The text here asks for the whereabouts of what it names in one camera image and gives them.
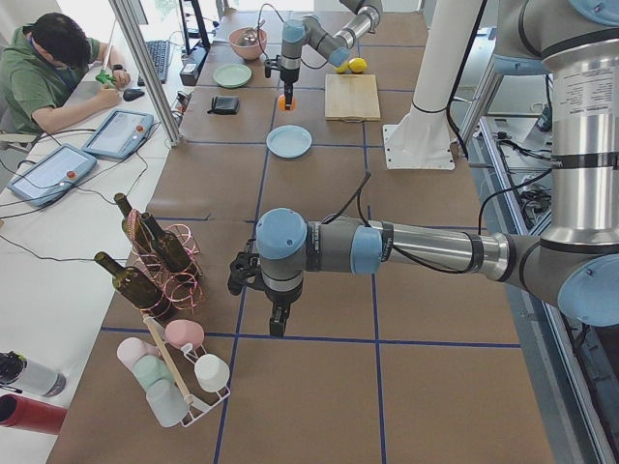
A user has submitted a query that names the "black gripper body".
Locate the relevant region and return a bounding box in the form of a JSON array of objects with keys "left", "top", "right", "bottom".
[
  {"left": 280, "top": 69, "right": 299, "bottom": 87},
  {"left": 265, "top": 287, "right": 303, "bottom": 314}
]

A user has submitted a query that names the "orange fruit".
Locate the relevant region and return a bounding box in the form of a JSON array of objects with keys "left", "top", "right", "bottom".
[{"left": 278, "top": 95, "right": 297, "bottom": 111}]

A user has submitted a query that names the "light blue plate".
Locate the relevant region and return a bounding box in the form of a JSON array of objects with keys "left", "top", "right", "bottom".
[{"left": 266, "top": 125, "right": 312, "bottom": 159}]

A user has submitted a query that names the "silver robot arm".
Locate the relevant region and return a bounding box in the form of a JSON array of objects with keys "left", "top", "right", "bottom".
[
  {"left": 255, "top": 124, "right": 518, "bottom": 347},
  {"left": 277, "top": 0, "right": 383, "bottom": 110}
]

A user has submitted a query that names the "light green plate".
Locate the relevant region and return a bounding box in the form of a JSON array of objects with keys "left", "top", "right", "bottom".
[{"left": 213, "top": 64, "right": 252, "bottom": 89}]

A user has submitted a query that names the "pink bowl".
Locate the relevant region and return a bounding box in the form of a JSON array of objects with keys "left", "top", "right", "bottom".
[{"left": 228, "top": 27, "right": 268, "bottom": 61}]

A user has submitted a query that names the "left yellow lemon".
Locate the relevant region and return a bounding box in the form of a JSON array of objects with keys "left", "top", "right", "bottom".
[{"left": 336, "top": 61, "right": 349, "bottom": 74}]

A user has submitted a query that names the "yellow lemon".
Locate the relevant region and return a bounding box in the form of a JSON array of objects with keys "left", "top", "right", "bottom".
[
  {"left": 348, "top": 57, "right": 368, "bottom": 74},
  {"left": 336, "top": 61, "right": 349, "bottom": 74}
]

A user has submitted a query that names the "metal scoop spoon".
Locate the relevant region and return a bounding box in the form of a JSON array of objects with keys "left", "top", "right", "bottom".
[{"left": 236, "top": 19, "right": 265, "bottom": 46}]

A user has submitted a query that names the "bamboo cutting board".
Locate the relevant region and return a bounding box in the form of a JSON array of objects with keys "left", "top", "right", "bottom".
[{"left": 325, "top": 74, "right": 381, "bottom": 121}]

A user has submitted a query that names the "right yellow lemon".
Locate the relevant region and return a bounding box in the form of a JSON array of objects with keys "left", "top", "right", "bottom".
[{"left": 348, "top": 57, "right": 368, "bottom": 74}]

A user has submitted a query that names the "folded dark grey cloth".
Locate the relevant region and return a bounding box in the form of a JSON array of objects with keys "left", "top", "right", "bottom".
[{"left": 207, "top": 96, "right": 240, "bottom": 115}]

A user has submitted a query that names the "white cup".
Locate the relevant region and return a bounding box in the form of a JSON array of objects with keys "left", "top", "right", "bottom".
[{"left": 194, "top": 354, "right": 230, "bottom": 392}]

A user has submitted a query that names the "pink cup on top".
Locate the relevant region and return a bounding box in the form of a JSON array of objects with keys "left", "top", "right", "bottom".
[{"left": 164, "top": 319, "right": 205, "bottom": 349}]

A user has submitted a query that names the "middle dark wine bottle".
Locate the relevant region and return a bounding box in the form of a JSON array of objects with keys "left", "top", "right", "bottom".
[{"left": 141, "top": 212, "right": 199, "bottom": 282}]

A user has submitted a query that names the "dark wine bottle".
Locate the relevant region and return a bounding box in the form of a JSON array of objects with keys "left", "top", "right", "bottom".
[
  {"left": 141, "top": 212, "right": 199, "bottom": 282},
  {"left": 113, "top": 192, "right": 152, "bottom": 253},
  {"left": 94, "top": 251, "right": 177, "bottom": 323}
]

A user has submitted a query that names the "black keyboard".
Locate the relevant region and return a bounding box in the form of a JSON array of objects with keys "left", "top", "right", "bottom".
[{"left": 145, "top": 40, "right": 170, "bottom": 84}]

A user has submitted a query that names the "mint green cup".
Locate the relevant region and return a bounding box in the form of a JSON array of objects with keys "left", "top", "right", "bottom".
[{"left": 132, "top": 355, "right": 173, "bottom": 391}]

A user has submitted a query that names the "light blue grey cup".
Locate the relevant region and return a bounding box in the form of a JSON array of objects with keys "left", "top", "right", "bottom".
[{"left": 146, "top": 379, "right": 190, "bottom": 427}]

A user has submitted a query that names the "front dark wine bottle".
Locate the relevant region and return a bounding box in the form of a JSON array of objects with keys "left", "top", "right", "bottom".
[{"left": 94, "top": 251, "right": 177, "bottom": 323}]

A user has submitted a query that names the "rear dark wine bottle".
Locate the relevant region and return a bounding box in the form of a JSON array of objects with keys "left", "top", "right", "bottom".
[{"left": 113, "top": 192, "right": 152, "bottom": 253}]

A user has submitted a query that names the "pale pink cup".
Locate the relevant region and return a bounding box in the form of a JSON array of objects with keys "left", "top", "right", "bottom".
[{"left": 116, "top": 337, "right": 160, "bottom": 370}]

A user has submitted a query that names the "black computer mouse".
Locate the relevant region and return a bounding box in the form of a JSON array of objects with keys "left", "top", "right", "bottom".
[{"left": 123, "top": 88, "right": 145, "bottom": 102}]

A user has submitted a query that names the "far blue teach pendant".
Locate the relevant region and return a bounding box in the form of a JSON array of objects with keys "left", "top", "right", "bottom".
[{"left": 82, "top": 109, "right": 154, "bottom": 160}]

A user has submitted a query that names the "blue teach pendant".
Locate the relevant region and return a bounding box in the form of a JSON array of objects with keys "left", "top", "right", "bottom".
[
  {"left": 82, "top": 109, "right": 154, "bottom": 160},
  {"left": 8, "top": 144, "right": 97, "bottom": 206}
]

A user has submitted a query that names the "seated person green shirt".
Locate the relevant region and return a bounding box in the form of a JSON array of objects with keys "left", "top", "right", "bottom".
[{"left": 1, "top": 13, "right": 132, "bottom": 134}]

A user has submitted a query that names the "near blue teach pendant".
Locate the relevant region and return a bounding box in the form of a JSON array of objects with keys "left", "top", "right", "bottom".
[{"left": 8, "top": 144, "right": 97, "bottom": 206}]

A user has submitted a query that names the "grey water bottle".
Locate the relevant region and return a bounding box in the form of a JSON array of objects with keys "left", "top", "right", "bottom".
[{"left": 1, "top": 351, "right": 66, "bottom": 397}]

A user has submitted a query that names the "red water bottle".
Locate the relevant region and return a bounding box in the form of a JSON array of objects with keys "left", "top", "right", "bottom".
[{"left": 1, "top": 393, "right": 68, "bottom": 435}]

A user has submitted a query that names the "white wire cup rack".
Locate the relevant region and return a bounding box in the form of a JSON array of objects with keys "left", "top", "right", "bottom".
[{"left": 143, "top": 317, "right": 230, "bottom": 427}]

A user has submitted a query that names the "copper wire bottle rack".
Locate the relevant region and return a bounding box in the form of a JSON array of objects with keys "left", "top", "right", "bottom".
[{"left": 122, "top": 209, "right": 204, "bottom": 313}]

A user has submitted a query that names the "aluminium frame post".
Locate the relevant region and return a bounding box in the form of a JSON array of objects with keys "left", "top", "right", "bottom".
[{"left": 108, "top": 0, "right": 182, "bottom": 147}]

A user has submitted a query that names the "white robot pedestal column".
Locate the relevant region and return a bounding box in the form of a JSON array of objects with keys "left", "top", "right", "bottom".
[{"left": 383, "top": 0, "right": 486, "bottom": 170}]

